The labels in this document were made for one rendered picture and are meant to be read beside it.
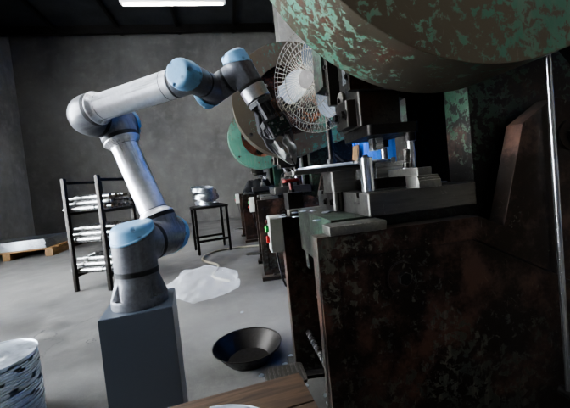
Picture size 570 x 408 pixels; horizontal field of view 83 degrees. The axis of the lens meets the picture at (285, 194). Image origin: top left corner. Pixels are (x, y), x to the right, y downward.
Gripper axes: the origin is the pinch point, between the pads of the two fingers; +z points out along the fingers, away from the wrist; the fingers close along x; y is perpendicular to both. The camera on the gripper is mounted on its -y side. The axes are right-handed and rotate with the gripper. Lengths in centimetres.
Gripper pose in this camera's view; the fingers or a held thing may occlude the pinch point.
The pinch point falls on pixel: (292, 160)
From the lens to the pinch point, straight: 98.3
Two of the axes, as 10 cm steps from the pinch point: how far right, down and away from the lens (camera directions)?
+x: 8.4, -5.2, 1.7
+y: 2.1, 0.2, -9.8
